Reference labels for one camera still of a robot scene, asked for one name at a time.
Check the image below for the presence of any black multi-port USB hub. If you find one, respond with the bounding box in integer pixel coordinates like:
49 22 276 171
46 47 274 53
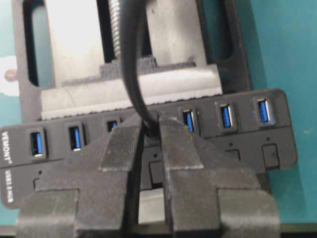
0 89 298 209

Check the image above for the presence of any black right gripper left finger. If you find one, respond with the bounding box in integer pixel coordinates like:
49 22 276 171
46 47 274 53
16 116 142 238

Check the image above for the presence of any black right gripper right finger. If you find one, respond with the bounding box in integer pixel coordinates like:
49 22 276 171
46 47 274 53
159 116 280 238

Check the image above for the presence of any black USB cable with plug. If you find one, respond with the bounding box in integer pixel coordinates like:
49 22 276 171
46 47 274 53
119 0 161 137

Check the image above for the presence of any black bench vise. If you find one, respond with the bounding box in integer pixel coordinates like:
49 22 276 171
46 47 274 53
12 0 270 226

